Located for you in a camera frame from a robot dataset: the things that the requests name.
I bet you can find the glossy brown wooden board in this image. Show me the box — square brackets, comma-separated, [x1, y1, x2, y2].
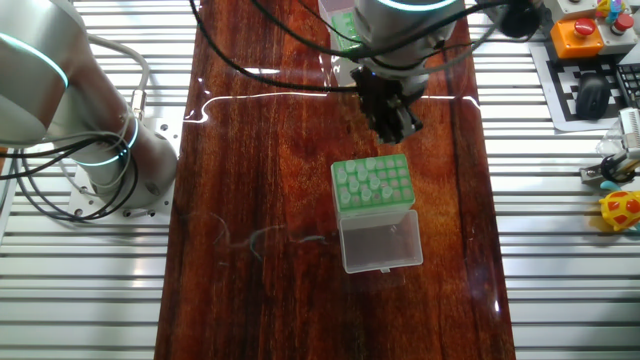
[153, 0, 517, 360]

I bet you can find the colourful plastic toy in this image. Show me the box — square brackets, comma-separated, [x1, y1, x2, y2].
[596, 0, 627, 25]

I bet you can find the grey cable with metal plug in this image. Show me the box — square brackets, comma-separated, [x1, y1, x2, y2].
[84, 33, 151, 121]

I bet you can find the orange yellow plastic object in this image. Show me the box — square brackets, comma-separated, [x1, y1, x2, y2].
[598, 180, 640, 233]

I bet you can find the thin black cable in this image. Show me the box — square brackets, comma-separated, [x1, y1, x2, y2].
[0, 134, 139, 224]
[0, 129, 141, 224]

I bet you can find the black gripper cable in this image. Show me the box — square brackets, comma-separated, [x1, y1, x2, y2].
[249, 0, 511, 60]

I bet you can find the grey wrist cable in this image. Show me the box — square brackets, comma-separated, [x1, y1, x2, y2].
[359, 9, 506, 79]

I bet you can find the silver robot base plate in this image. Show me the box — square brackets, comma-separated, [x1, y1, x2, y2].
[67, 117, 184, 224]

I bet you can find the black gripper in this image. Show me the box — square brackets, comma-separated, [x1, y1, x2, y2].
[349, 67, 427, 147]

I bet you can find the tall translucent green tip box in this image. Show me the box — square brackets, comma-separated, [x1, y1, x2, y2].
[329, 153, 425, 275]

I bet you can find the red mushroom button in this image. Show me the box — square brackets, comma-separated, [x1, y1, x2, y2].
[613, 13, 635, 36]

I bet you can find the grey button box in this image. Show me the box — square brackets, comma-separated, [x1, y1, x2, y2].
[597, 19, 640, 56]

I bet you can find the low green rack tip box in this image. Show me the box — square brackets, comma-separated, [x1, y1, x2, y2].
[317, 0, 366, 89]

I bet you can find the black computer mouse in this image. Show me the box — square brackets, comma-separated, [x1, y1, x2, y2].
[574, 72, 612, 121]

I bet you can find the red emergency stop button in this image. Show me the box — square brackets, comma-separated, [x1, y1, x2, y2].
[573, 18, 597, 39]

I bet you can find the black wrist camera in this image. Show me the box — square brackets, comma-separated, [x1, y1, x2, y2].
[499, 0, 544, 40]

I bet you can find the black keyboard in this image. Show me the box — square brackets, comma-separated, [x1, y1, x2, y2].
[614, 62, 640, 109]

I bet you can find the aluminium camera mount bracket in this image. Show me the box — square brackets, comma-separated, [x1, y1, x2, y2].
[579, 152, 640, 190]

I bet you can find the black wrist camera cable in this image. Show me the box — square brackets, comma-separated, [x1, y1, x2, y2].
[188, 0, 361, 95]

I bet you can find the yellow button box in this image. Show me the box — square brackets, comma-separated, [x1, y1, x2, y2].
[549, 17, 606, 60]

